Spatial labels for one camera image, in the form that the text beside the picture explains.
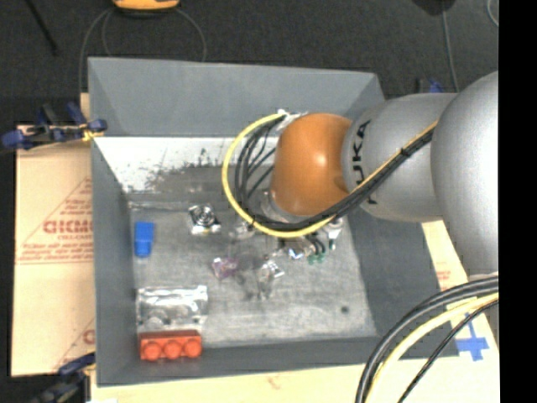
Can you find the orange-red toy brick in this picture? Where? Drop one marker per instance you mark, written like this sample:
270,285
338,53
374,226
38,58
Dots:
170,348

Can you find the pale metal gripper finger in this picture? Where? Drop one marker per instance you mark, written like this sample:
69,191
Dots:
264,281
244,242

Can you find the purple clear plastic piece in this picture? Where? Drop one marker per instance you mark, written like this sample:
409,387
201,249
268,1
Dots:
224,266

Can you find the brown cardboard board, red print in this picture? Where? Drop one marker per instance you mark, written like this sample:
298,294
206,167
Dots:
50,208

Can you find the blue plastic block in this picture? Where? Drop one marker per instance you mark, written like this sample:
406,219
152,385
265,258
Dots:
144,237

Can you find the shiny round metal piece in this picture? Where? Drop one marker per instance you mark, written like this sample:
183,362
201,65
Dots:
204,220

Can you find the clear silver plastic packet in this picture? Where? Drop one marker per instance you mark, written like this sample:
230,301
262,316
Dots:
172,307

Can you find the grey metal bin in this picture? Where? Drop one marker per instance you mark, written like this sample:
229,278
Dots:
176,99

